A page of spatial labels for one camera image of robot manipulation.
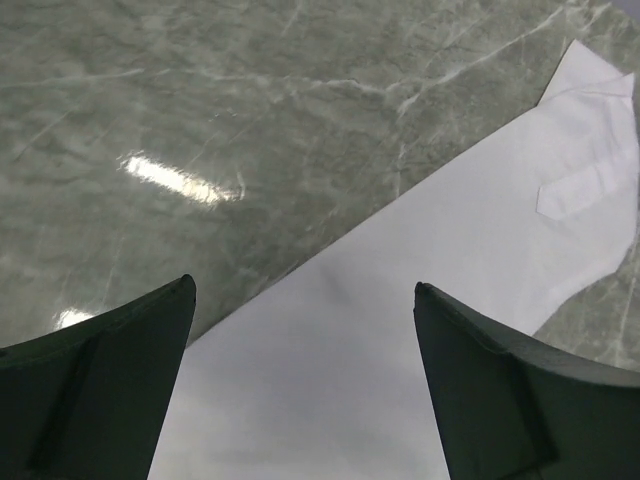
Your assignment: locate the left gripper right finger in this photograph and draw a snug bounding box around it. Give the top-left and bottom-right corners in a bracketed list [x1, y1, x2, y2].
[414, 283, 639, 479]

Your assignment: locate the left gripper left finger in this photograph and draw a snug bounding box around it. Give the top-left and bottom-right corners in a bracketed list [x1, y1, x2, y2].
[1, 275, 196, 479]

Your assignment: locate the white long sleeve shirt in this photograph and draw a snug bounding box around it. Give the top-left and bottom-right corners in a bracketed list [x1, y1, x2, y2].
[150, 42, 639, 479]

